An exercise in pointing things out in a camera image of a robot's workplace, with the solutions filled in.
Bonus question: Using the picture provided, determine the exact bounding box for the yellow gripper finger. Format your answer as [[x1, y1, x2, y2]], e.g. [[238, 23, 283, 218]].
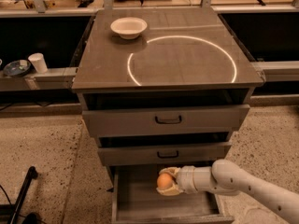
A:
[[156, 185, 183, 196], [159, 167, 180, 177]]

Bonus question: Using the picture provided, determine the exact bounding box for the black middle drawer handle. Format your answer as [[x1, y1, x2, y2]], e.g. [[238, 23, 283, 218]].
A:
[[157, 150, 179, 159]]

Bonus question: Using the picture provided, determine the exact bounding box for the dark blue plate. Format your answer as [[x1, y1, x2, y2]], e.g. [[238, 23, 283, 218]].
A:
[[3, 60, 31, 77]]

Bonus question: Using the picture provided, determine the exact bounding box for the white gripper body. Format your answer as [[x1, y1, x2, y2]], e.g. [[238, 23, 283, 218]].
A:
[[176, 166, 197, 194]]

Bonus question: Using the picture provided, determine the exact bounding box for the middle grey drawer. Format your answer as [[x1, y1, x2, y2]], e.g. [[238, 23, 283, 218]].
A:
[[98, 142, 232, 166]]

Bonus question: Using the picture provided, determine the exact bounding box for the black top drawer handle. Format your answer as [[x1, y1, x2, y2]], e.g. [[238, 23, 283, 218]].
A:
[[154, 115, 182, 125]]

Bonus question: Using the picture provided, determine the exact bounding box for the white paper cup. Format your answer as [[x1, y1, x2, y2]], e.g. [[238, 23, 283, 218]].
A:
[[28, 53, 48, 74]]

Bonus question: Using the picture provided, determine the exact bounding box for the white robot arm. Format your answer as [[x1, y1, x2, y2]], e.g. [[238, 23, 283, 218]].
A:
[[156, 160, 299, 224]]

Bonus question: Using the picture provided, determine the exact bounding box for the white bowl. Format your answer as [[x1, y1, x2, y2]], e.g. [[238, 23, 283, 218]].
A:
[[110, 17, 148, 40]]

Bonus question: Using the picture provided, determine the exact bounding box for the black drawer handle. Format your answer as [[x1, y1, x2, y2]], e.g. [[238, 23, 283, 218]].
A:
[[154, 115, 182, 125], [157, 150, 179, 159]]

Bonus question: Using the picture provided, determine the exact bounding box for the top grey drawer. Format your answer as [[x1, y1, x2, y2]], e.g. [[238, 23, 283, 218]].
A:
[[82, 105, 249, 137]]

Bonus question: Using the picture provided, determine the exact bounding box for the grey drawer cabinet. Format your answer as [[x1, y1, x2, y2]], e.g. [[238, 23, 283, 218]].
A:
[[71, 7, 264, 224]]

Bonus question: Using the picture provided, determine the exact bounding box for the black stand leg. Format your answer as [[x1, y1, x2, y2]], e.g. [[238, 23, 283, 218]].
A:
[[7, 166, 38, 224]]

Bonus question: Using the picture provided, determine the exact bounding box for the orange fruit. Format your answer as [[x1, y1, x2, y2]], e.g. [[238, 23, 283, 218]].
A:
[[157, 173, 173, 189]]

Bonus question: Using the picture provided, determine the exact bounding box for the bottom open grey drawer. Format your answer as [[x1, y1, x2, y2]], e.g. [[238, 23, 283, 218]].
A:
[[112, 164, 235, 224]]

